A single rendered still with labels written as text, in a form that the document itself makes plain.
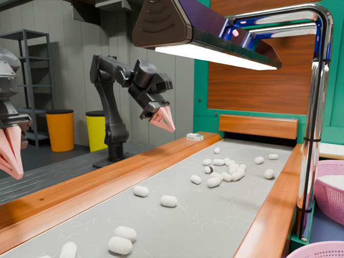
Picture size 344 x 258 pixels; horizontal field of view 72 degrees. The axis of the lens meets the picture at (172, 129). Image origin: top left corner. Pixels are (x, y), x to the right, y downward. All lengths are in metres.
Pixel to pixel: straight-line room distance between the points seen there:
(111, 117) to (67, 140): 2.85
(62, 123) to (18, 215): 3.24
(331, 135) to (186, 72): 1.93
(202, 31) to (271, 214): 0.33
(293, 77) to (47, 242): 0.93
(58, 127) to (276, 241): 3.52
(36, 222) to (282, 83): 0.91
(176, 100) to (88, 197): 2.31
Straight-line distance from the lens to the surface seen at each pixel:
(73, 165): 1.04
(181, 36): 0.28
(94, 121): 2.98
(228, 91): 1.10
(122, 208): 0.53
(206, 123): 1.14
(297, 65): 1.04
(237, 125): 1.02
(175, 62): 2.78
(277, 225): 0.45
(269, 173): 0.69
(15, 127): 0.46
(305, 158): 0.47
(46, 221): 0.51
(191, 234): 0.44
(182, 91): 2.72
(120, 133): 0.96
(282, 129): 0.98
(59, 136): 3.78
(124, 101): 3.16
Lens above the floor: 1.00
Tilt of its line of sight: 11 degrees down
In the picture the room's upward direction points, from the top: straight up
